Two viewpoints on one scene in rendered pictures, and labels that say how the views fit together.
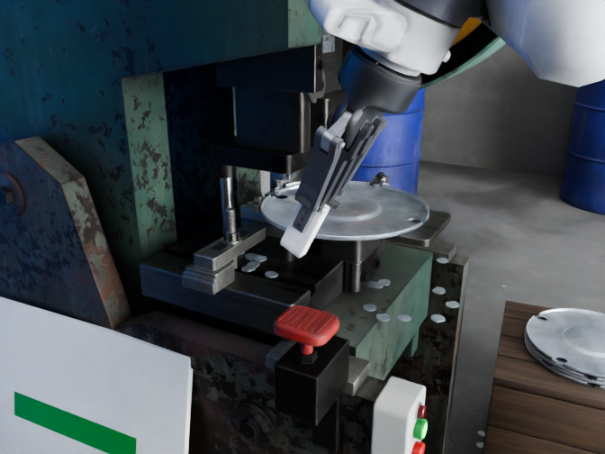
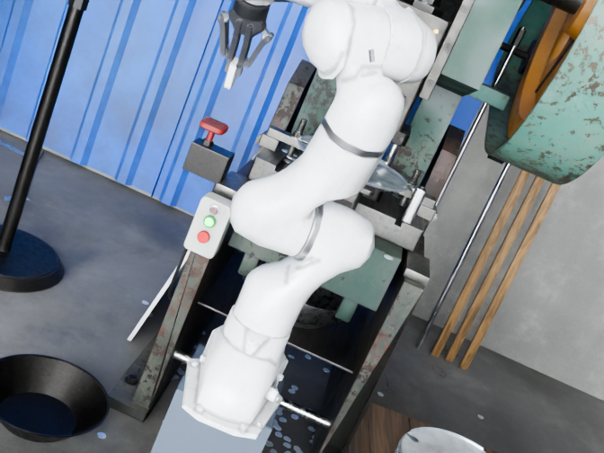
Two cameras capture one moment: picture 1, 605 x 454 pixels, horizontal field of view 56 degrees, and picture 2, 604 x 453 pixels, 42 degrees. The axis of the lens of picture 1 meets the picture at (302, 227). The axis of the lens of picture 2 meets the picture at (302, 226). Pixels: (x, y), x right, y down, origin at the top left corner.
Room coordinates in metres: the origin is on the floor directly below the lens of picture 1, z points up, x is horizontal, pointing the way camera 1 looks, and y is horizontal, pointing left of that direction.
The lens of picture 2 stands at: (0.03, -1.71, 1.20)
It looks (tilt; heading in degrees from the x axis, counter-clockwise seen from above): 18 degrees down; 63
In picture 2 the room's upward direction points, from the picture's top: 24 degrees clockwise
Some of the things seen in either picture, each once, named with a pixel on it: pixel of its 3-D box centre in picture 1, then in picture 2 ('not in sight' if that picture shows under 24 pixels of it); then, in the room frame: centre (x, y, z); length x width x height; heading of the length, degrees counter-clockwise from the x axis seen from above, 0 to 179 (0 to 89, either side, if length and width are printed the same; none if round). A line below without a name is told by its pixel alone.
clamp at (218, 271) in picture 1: (228, 240); (294, 136); (0.84, 0.12, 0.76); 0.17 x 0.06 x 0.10; 151
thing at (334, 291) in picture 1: (282, 249); (341, 190); (0.99, 0.04, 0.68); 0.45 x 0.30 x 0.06; 151
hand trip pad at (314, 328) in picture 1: (306, 346); (209, 137); (0.59, 0.00, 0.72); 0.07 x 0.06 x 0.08; 61
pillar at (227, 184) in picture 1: (227, 192); not in sight; (0.95, 0.13, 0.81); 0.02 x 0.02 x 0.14
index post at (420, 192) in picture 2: (380, 195); (414, 203); (1.08, -0.16, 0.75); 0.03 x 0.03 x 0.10; 61
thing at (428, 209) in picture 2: not in sight; (413, 189); (1.14, -0.04, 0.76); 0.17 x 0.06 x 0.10; 151
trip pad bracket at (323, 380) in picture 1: (312, 406); (201, 181); (0.61, -0.01, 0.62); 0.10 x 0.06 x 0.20; 151
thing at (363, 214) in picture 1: (344, 206); (352, 163); (0.93, -0.07, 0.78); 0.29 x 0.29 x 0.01
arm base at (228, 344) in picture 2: not in sight; (244, 363); (0.59, -0.62, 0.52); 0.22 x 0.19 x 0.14; 65
